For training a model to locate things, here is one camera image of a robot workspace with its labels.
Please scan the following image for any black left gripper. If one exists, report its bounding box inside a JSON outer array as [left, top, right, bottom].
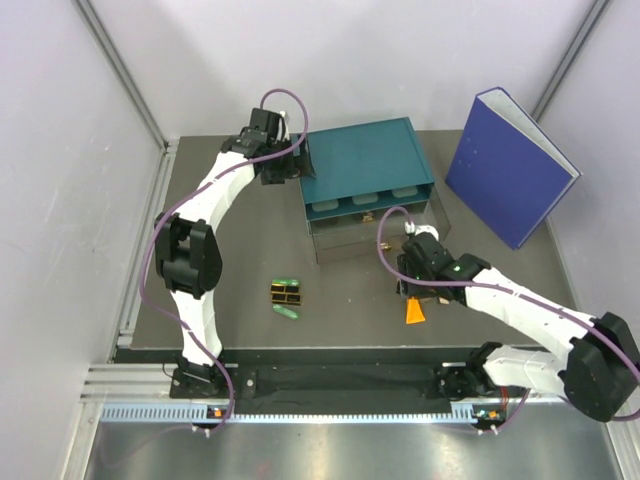
[[260, 133, 314, 185]]

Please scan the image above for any orange cosmetic tube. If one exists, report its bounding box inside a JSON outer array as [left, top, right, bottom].
[[405, 298, 426, 325]]

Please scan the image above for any teal drawer organizer box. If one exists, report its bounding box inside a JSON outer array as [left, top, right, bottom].
[[300, 117, 435, 235]]

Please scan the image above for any green mascara tube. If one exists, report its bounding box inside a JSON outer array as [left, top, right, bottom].
[[272, 304, 299, 320], [272, 278, 300, 287]]

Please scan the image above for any black gold eyeshadow palette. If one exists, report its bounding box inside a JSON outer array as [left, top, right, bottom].
[[270, 282, 302, 306]]

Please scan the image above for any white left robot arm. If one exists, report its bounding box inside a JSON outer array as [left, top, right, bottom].
[[154, 108, 314, 399]]

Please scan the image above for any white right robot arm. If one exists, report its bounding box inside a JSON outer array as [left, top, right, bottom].
[[397, 222, 639, 422]]

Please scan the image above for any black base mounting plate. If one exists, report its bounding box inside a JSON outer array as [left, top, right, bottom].
[[169, 347, 531, 414]]

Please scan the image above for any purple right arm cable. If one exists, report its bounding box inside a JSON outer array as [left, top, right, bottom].
[[376, 207, 640, 435]]

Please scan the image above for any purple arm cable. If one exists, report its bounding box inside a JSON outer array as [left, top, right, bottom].
[[139, 88, 309, 435], [376, 207, 640, 435]]

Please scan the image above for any blue ring binder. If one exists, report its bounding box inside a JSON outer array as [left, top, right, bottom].
[[445, 87, 581, 250]]

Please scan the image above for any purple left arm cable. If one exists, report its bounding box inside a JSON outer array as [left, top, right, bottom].
[[139, 88, 309, 435]]

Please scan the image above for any grey slotted cable duct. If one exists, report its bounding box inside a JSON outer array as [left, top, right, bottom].
[[100, 403, 478, 424]]

